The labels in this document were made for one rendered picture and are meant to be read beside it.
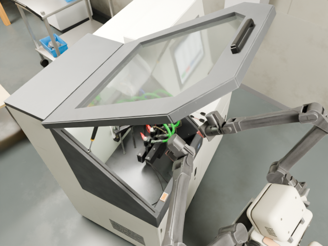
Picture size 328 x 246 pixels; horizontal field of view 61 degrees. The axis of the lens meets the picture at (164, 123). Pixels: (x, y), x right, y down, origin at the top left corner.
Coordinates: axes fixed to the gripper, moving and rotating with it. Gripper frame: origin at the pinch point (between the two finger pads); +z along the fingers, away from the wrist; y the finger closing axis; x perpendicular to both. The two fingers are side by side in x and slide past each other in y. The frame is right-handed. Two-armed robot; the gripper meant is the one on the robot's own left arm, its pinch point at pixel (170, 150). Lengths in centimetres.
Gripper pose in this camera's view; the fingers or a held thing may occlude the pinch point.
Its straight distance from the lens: 138.7
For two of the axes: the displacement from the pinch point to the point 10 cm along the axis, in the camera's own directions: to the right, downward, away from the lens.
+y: -6.1, 7.3, -3.0
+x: 6.8, 6.8, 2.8
